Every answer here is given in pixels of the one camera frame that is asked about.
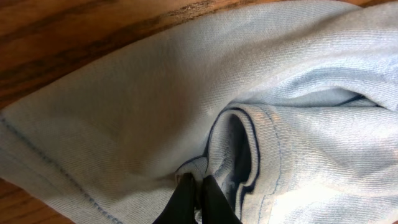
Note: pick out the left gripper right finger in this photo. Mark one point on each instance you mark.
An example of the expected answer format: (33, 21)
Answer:
(214, 205)

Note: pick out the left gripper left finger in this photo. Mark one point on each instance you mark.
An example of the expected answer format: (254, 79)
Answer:
(181, 206)

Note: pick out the light blue printed t-shirt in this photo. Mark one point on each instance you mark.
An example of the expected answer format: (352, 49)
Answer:
(291, 106)

